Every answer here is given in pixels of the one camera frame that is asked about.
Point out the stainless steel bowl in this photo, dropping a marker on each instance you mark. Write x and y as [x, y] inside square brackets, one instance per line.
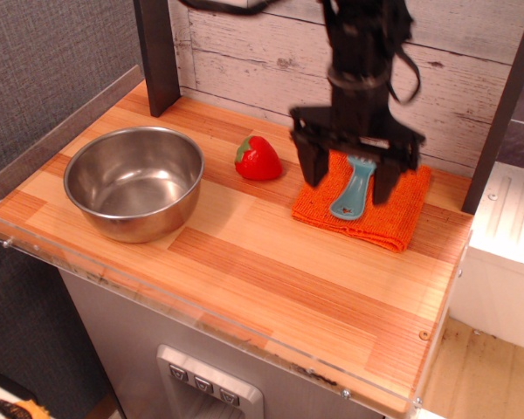
[136, 184]

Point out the grey toy fridge cabinet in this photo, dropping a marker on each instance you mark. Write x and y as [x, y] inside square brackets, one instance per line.
[126, 334]

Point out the dark left cabinet post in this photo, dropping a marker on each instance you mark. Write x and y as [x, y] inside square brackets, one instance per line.
[157, 54]

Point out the folded orange cloth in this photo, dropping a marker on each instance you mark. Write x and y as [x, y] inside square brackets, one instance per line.
[390, 225]

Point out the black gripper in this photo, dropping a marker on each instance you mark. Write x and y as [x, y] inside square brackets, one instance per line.
[356, 122]

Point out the dark cabinet post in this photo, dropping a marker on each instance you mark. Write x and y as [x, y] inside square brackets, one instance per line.
[505, 110]
[157, 54]

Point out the red toy strawberry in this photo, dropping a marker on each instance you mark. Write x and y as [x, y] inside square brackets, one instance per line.
[257, 160]

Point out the silver dispenser panel with buttons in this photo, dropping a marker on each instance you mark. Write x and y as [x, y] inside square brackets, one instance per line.
[196, 389]

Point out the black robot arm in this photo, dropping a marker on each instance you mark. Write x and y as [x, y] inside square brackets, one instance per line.
[365, 37]

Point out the teal brush with white bristles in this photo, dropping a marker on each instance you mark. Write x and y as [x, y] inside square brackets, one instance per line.
[351, 203]

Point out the orange yellow object bottom left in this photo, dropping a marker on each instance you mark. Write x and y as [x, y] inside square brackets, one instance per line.
[28, 410]

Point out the clear acrylic edge guard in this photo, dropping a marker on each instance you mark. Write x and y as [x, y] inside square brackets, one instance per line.
[350, 316]

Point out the dark right cabinet post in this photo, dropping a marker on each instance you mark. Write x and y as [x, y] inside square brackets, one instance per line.
[505, 110]

